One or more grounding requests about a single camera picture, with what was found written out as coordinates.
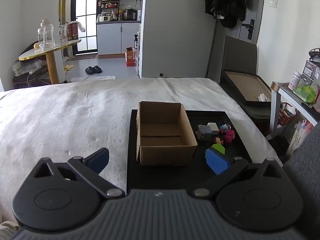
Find red basket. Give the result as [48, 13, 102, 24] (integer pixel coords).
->
[278, 102, 299, 127]

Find glass panel door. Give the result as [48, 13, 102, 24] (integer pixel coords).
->
[71, 0, 99, 55]

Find white power strip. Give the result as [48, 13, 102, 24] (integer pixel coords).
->
[12, 60, 42, 77]

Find white side table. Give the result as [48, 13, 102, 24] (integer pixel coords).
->
[270, 81, 320, 138]

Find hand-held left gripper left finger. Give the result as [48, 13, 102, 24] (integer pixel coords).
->
[32, 147, 126, 200]

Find clear glass jar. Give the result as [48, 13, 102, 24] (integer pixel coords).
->
[37, 19, 55, 51]

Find brown doormat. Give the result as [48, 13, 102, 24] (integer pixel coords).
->
[70, 53, 98, 61]

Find orange carton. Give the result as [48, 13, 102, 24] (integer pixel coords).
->
[125, 47, 137, 67]

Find white pill bottle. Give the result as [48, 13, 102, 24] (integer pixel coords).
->
[288, 71, 302, 90]

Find cardboard box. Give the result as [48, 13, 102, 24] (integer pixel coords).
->
[136, 101, 198, 167]

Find black door lock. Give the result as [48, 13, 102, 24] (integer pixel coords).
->
[246, 19, 255, 40]

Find pink toy figure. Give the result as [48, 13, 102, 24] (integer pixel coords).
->
[223, 129, 236, 144]

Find white charger cube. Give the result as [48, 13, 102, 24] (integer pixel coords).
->
[207, 122, 219, 136]

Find green block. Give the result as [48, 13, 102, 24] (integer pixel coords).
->
[209, 144, 225, 154]

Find black framed cardboard tray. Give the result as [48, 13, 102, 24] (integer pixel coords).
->
[222, 70, 272, 107]

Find red box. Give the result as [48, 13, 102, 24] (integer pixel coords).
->
[66, 22, 81, 41]

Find hanging black jackets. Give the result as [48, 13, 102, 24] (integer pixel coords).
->
[204, 0, 247, 28]

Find yellow round table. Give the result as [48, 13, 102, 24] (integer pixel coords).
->
[18, 39, 82, 84]

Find grey fabric cushion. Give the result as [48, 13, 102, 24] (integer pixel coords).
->
[282, 122, 320, 198]

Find green plastic bag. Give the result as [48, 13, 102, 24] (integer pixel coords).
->
[293, 85, 317, 103]

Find white kitchen cabinet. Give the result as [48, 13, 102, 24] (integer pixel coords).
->
[96, 22, 142, 55]

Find clear drawer organizer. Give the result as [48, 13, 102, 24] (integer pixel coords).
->
[302, 60, 320, 88]

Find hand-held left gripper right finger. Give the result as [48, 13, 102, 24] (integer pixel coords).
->
[192, 148, 284, 200]

